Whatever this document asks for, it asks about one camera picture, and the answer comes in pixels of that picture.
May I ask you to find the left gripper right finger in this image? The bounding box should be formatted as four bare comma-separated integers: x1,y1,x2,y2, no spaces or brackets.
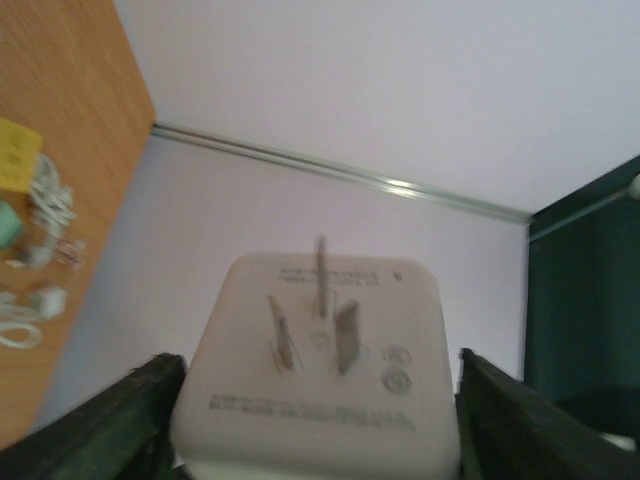
457,348,639,479

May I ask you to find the yellow cube socket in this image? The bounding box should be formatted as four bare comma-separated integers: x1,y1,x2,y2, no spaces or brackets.
0,118,42,193

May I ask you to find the orange strip white cord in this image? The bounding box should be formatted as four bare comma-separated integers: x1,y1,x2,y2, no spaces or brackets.
0,284,69,351

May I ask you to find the green wall charger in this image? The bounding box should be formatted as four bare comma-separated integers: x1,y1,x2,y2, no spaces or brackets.
0,200,25,250

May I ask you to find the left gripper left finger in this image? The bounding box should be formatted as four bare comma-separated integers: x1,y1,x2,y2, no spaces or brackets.
1,353,188,479

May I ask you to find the purple strip white cord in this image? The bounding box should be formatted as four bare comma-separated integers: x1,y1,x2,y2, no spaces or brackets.
7,152,79,271

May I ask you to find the white cube socket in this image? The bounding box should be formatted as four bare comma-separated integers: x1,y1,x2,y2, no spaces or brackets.
170,241,461,479

